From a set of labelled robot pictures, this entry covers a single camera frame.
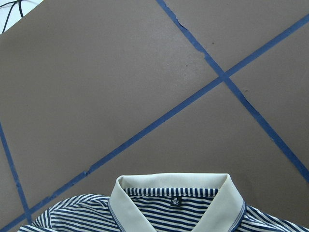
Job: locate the navy white striped polo shirt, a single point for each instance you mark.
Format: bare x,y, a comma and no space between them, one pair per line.
172,202

